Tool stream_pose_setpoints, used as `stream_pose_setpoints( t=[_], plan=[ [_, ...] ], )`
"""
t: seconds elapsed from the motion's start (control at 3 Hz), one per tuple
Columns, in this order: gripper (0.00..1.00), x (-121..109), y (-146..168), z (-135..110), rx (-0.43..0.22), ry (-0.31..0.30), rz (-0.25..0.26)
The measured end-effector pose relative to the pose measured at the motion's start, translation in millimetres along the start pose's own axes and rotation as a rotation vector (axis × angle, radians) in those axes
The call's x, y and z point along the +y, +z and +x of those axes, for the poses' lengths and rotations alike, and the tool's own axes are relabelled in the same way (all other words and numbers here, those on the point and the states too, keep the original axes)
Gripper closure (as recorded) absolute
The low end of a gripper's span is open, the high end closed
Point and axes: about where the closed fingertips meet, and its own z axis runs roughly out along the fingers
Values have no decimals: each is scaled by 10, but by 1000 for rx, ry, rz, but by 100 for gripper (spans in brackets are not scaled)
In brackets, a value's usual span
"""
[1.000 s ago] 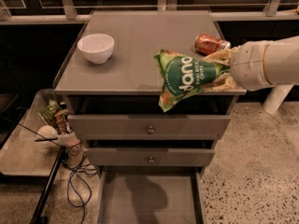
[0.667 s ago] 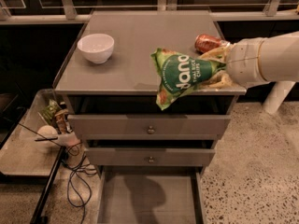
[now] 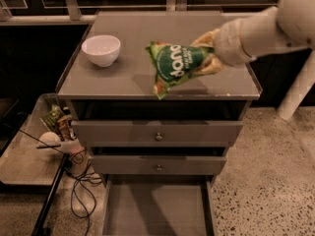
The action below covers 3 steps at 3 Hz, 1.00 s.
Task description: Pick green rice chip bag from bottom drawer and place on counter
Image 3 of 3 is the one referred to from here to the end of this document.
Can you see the white ball in bin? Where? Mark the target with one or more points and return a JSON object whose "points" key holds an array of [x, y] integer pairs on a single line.
{"points": [[49, 142]]}

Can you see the black metal stand bar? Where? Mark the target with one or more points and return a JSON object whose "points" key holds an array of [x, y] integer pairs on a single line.
{"points": [[38, 228]]}

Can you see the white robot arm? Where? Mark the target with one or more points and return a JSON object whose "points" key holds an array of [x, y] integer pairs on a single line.
{"points": [[287, 27]]}

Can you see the white ceramic bowl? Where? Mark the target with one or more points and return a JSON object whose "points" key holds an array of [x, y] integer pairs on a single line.
{"points": [[101, 50]]}

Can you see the green snack bag in bin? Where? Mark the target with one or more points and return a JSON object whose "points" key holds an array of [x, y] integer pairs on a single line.
{"points": [[50, 119]]}

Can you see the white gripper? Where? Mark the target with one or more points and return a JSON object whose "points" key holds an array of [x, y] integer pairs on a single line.
{"points": [[228, 44]]}

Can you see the grey middle drawer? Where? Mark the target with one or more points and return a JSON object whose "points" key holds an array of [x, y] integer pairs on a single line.
{"points": [[159, 164]]}

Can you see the grey top drawer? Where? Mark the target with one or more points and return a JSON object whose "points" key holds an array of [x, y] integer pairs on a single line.
{"points": [[157, 133]]}

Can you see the white window frame rail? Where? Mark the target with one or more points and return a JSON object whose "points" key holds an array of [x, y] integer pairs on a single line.
{"points": [[131, 7]]}

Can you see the brown snack packet in bin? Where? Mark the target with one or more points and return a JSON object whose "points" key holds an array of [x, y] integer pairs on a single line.
{"points": [[64, 125]]}

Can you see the grey bottom drawer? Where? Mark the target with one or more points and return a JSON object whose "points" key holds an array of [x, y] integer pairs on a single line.
{"points": [[151, 205]]}

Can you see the grey drawer cabinet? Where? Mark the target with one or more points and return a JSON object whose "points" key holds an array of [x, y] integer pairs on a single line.
{"points": [[124, 91]]}

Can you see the grey drawer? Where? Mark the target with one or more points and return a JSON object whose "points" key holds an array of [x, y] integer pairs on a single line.
{"points": [[157, 133], [151, 205], [159, 164]]}

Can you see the white cup in bin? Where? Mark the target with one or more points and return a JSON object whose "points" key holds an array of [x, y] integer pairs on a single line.
{"points": [[71, 147]]}

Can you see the green rice chip bag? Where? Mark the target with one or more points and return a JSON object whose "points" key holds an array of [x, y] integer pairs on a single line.
{"points": [[175, 64]]}

